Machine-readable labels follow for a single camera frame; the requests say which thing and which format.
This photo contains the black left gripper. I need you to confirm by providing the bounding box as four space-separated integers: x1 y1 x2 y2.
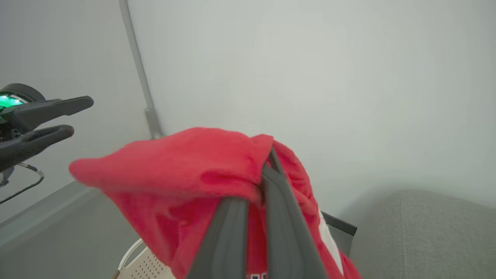
0 83 95 172

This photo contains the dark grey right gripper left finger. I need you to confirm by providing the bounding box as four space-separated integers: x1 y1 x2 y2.
186 197 249 279

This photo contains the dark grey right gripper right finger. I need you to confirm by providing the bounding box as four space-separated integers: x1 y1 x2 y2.
260 146 328 279

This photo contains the red fleece garment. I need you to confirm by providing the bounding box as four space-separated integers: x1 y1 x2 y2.
69 127 363 279

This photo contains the white perforated laundry basket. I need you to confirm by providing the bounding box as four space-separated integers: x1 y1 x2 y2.
112 238 176 279

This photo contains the grey fabric sofa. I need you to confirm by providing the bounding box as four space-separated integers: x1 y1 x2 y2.
349 189 496 279

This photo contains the black wall baseboard strip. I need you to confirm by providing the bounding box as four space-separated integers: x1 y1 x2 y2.
321 212 358 236

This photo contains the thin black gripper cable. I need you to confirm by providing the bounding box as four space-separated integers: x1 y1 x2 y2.
0 163 45 205

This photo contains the grey wall baseboard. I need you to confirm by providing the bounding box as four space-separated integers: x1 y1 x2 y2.
0 181 102 248

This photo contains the grey wall conduit pipe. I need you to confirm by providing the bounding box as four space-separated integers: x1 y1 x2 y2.
119 0 164 140

